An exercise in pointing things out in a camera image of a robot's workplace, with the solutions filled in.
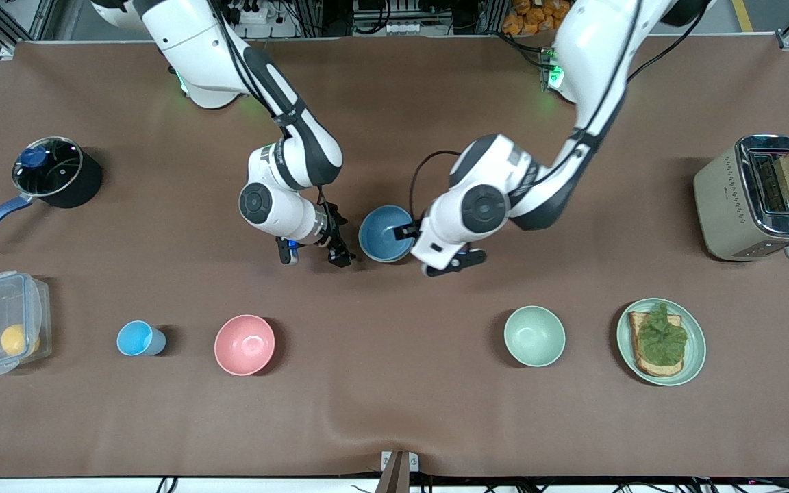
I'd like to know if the blue bowl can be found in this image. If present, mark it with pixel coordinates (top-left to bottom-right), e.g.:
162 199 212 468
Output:
358 205 416 264

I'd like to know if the pink bowl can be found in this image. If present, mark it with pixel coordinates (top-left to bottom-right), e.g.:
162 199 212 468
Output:
214 314 277 377

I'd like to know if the green bowl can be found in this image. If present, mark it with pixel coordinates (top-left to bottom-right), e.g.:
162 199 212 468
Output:
504 305 566 368

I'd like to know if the brown table cover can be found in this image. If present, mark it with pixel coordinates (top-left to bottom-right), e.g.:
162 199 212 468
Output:
0 36 789 479

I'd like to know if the blue cup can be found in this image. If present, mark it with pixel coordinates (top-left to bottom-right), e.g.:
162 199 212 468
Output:
116 320 168 357

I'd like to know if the metal table clamp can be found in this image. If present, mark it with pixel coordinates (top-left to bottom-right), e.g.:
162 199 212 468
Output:
375 450 421 493

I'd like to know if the white power strip with plugs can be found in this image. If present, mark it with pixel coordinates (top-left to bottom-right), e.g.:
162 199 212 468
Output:
220 0 287 25

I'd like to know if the bag of orange snacks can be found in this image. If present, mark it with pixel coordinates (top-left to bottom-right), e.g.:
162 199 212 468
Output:
502 0 577 36

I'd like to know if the green lettuce leaf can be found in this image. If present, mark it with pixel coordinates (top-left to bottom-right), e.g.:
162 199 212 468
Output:
636 303 689 366

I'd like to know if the toast slice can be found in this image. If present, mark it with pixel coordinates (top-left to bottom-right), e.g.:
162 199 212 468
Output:
628 311 685 378

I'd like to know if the glass lid with blue knob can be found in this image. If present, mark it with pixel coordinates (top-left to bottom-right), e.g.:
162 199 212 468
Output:
12 136 85 198

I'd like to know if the beige chrome toaster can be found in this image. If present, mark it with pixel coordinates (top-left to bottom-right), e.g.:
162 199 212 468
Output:
693 134 789 262

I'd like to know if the green plate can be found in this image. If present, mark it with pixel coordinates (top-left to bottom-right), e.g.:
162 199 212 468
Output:
616 298 707 388

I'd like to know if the yellow lemon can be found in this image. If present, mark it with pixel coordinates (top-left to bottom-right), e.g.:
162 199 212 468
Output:
0 324 41 357

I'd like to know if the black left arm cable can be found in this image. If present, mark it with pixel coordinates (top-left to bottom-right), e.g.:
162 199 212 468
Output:
408 0 710 221

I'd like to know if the black pot with blue handle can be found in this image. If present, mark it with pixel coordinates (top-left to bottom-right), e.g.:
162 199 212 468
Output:
0 136 103 249

